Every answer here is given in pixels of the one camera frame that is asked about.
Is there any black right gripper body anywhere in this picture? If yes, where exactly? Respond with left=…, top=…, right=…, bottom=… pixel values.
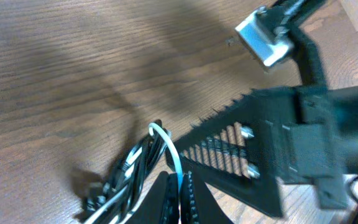
left=280, top=86, right=358, bottom=210

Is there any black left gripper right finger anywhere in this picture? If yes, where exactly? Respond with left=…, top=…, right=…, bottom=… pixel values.
left=180, top=171, right=233, bottom=224

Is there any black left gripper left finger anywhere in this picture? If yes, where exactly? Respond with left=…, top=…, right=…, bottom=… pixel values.
left=128, top=171, right=179, bottom=224

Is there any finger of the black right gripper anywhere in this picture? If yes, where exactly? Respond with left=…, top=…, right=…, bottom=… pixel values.
left=174, top=88, right=296, bottom=218

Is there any white USB cable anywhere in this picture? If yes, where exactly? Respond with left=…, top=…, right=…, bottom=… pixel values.
left=84, top=122, right=184, bottom=224

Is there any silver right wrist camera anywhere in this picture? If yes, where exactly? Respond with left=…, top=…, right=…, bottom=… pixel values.
left=235, top=6, right=294, bottom=70

